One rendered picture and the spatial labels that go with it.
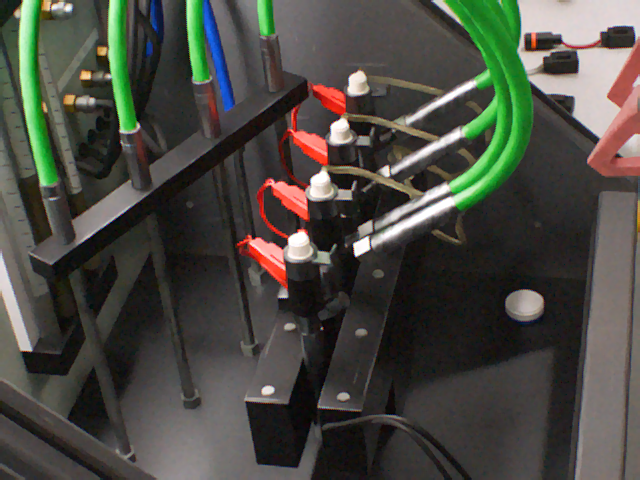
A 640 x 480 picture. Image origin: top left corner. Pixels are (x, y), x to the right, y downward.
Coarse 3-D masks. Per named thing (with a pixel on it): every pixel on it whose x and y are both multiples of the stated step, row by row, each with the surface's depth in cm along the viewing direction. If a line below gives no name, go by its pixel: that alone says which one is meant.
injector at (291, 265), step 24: (288, 264) 102; (312, 264) 102; (288, 288) 104; (312, 288) 103; (312, 312) 105; (336, 312) 105; (312, 336) 107; (312, 360) 109; (312, 384) 111; (312, 408) 113
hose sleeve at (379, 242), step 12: (432, 204) 97; (444, 204) 96; (408, 216) 98; (420, 216) 97; (432, 216) 96; (444, 216) 96; (456, 216) 96; (396, 228) 98; (408, 228) 98; (420, 228) 97; (432, 228) 97; (372, 240) 100; (384, 240) 99; (396, 240) 98; (408, 240) 98; (384, 252) 100
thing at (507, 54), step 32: (32, 0) 92; (480, 0) 85; (32, 32) 94; (32, 64) 96; (512, 64) 87; (32, 96) 98; (512, 96) 89; (32, 128) 100; (512, 128) 91; (512, 160) 92; (480, 192) 94
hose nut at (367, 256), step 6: (360, 240) 100; (366, 240) 100; (354, 246) 101; (360, 246) 100; (366, 246) 100; (360, 252) 100; (366, 252) 100; (372, 252) 100; (360, 258) 100; (366, 258) 100; (372, 258) 100; (378, 258) 100; (366, 264) 101
